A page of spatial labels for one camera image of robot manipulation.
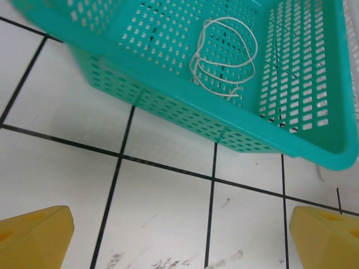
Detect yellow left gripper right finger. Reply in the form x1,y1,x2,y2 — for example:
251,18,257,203
289,206,359,269

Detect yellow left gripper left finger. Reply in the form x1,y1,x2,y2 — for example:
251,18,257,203
0,205,76,269

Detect white thin cable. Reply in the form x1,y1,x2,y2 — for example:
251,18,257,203
189,16,259,102

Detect teal perforated plastic basket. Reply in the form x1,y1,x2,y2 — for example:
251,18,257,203
8,0,359,172

